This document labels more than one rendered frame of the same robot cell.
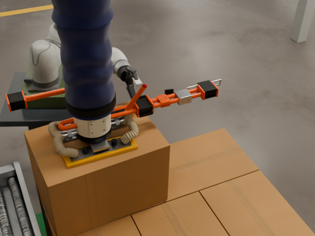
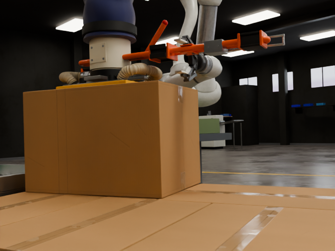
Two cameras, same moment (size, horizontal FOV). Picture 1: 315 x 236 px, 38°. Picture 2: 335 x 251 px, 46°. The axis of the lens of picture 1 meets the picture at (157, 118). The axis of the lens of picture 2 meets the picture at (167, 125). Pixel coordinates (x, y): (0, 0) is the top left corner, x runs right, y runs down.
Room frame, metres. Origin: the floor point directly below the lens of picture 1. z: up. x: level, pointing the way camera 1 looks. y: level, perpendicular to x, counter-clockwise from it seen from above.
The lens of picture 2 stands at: (0.79, -1.12, 0.77)
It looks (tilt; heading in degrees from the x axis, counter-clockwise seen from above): 1 degrees up; 52
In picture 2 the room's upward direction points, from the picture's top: 2 degrees counter-clockwise
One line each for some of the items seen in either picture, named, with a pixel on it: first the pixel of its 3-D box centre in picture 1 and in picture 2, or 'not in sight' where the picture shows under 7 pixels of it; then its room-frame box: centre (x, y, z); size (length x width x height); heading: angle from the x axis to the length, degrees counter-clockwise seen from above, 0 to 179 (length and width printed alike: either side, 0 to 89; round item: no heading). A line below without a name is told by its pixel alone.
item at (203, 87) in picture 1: (207, 90); (252, 41); (1.85, -0.25, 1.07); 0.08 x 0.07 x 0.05; 114
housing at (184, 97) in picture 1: (182, 97); (216, 48); (1.80, -0.12, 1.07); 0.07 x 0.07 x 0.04; 24
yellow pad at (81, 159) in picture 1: (100, 148); (96, 82); (1.53, 0.26, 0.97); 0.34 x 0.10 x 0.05; 114
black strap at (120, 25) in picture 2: (90, 98); (110, 32); (1.62, 0.30, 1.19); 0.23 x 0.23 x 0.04
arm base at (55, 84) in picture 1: (42, 79); not in sight; (2.21, 0.69, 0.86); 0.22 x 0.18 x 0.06; 88
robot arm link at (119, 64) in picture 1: (123, 69); (201, 63); (2.02, 0.19, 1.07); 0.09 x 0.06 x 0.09; 114
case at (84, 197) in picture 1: (98, 166); (114, 139); (1.62, 0.29, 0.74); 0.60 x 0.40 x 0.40; 118
